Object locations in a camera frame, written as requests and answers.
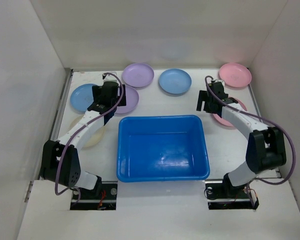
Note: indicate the purple plate front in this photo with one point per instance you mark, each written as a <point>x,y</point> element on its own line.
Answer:
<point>132,100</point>

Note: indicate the pink plate front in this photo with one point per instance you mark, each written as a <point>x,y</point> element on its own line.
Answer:
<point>225,122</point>

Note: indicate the cream plate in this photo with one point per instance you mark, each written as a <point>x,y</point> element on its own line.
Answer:
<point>95,138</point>

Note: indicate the light blue plate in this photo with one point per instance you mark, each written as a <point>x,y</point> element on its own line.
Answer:
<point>82,97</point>
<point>175,81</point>

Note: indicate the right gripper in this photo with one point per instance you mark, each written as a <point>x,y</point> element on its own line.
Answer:
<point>203,100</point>

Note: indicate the blue plastic bin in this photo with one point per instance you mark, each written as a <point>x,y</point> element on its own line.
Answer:
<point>161,148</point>

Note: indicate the pink plate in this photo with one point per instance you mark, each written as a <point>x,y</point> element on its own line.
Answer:
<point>235,75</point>
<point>225,122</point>

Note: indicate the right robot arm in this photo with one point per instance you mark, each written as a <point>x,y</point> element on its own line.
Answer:
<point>265,144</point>

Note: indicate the aluminium rail left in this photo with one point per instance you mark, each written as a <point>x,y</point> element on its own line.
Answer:
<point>56,124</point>

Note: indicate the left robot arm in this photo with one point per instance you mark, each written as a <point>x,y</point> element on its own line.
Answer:
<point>60,162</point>

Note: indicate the pink plate back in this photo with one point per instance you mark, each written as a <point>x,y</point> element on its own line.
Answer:
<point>235,75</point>

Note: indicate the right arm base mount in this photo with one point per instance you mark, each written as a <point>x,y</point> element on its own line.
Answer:
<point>245,198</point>

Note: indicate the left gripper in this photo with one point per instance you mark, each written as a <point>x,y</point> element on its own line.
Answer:
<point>98,91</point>

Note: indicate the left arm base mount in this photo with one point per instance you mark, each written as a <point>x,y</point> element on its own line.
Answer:
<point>105,201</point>

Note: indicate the purple plate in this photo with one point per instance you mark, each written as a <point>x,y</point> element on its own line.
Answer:
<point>138,75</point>
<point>132,100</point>

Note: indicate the purple plate back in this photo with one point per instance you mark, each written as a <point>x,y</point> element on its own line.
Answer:
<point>138,75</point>

